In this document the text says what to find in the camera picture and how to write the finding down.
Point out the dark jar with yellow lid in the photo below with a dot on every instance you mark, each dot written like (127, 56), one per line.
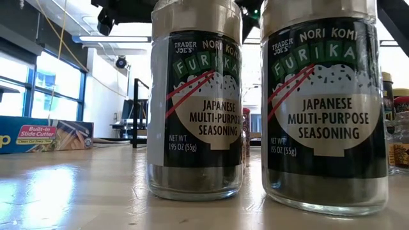
(387, 96)

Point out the black ceiling spotlight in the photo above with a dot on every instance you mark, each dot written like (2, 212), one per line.
(121, 62)

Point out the furikake jar with tan lid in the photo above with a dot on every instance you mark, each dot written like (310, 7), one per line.
(198, 127)
(326, 127)

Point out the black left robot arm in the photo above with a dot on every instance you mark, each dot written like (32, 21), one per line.
(128, 9)

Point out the dark computer monitor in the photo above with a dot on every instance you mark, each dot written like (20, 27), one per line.
(127, 110)

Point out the window with blue frame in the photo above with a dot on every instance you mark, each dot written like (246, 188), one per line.
(57, 80)

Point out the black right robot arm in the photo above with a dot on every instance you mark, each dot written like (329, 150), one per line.
(396, 19)

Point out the blue plastic wrap box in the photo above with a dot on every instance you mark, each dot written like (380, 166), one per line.
(44, 135)

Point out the gray desk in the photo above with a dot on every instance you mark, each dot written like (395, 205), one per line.
(8, 90)

